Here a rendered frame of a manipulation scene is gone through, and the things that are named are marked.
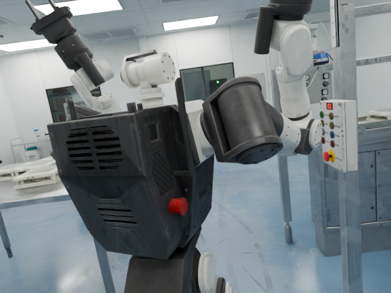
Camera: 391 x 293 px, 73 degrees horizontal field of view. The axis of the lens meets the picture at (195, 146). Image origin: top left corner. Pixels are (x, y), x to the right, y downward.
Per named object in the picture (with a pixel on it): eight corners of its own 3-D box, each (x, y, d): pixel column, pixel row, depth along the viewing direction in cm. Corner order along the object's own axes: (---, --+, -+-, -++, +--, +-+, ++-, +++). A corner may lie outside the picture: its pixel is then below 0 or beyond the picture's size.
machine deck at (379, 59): (295, 75, 165) (295, 68, 164) (278, 78, 202) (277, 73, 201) (398, 60, 162) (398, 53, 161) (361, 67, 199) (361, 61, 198)
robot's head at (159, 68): (164, 93, 57) (158, 50, 55) (127, 99, 61) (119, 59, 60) (178, 92, 63) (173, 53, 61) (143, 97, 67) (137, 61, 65)
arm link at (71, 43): (38, 30, 83) (63, 65, 87) (24, 25, 74) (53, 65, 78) (73, 9, 83) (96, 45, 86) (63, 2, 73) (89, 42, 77)
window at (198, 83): (185, 115, 689) (178, 69, 667) (185, 115, 690) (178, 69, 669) (238, 107, 693) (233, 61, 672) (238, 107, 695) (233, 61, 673)
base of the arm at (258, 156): (292, 154, 52) (274, 140, 43) (235, 175, 58) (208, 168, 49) (269, 91, 58) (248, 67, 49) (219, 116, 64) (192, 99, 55)
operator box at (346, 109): (343, 172, 98) (340, 102, 93) (322, 161, 114) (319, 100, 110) (360, 170, 97) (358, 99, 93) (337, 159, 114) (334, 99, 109)
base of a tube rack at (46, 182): (14, 189, 161) (13, 186, 161) (35, 178, 185) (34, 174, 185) (56, 183, 163) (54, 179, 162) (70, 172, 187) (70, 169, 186)
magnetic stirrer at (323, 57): (298, 68, 167) (297, 53, 165) (287, 71, 188) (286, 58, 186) (330, 63, 166) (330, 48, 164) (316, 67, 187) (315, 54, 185)
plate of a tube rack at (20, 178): (12, 182, 160) (11, 178, 160) (33, 171, 184) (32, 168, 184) (53, 175, 162) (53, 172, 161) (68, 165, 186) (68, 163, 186)
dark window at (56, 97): (56, 133, 677) (45, 89, 657) (56, 133, 678) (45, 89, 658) (107, 125, 681) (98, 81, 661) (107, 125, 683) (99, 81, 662)
